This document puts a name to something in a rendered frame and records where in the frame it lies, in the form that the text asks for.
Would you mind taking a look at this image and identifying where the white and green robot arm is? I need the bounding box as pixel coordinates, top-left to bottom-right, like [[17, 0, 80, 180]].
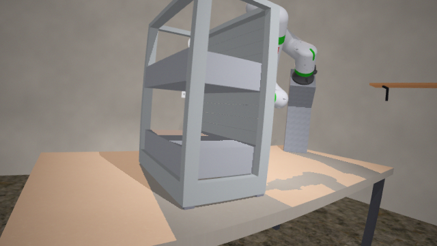
[[274, 6, 318, 109]]

